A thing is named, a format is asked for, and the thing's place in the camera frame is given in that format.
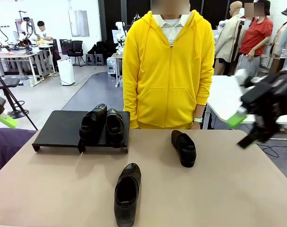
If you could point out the person's right forearm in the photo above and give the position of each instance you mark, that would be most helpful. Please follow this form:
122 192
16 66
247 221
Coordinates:
130 106

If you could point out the black backpack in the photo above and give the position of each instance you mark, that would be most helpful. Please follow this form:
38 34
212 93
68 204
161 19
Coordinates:
97 48

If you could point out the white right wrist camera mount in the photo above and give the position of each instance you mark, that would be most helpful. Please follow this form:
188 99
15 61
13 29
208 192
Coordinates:
241 77

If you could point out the black office chair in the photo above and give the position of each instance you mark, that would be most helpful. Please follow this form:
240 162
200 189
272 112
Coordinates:
76 49

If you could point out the white folding table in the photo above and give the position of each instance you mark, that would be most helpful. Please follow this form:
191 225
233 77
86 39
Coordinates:
226 99

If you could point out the black white lab robot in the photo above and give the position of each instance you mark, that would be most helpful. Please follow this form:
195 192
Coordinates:
27 26

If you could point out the grey wall panel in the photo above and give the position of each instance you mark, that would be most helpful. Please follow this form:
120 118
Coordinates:
78 23

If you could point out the small black loafer shoe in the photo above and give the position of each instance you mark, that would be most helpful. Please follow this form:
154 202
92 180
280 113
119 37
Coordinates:
115 127
91 123

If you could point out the grey stool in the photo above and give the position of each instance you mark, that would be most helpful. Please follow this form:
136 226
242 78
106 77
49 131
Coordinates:
99 59
90 59

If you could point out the person's left hand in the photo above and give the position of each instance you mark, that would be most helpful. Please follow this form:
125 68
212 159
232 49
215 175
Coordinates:
197 126

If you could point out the lit computer case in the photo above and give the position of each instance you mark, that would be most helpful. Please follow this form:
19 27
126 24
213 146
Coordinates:
111 66

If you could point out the black buckle dress shoe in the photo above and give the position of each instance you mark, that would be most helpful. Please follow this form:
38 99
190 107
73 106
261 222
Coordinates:
186 151
127 196

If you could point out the person's left forearm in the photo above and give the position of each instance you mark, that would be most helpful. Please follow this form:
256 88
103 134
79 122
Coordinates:
201 99

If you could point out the seated man in white t-shirt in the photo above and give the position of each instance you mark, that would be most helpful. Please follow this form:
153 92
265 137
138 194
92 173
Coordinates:
44 33

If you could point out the mannequin in beige jacket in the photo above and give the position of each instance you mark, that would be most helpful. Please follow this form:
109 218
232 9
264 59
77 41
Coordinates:
228 40

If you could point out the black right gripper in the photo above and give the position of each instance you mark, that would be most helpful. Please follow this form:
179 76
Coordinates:
269 94

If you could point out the dark bluish cloth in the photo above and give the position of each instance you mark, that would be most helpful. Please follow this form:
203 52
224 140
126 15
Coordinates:
6 153

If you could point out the white air purifier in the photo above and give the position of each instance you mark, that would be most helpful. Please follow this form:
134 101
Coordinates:
65 72

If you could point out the person in yellow hoodie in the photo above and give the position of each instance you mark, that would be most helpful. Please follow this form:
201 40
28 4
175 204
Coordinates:
167 71

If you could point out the figure in red t-shirt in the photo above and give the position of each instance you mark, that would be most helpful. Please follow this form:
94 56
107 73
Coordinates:
256 35

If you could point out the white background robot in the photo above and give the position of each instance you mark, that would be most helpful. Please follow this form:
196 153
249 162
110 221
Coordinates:
119 30

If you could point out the white wrist watch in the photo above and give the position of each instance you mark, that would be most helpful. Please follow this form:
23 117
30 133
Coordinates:
198 119

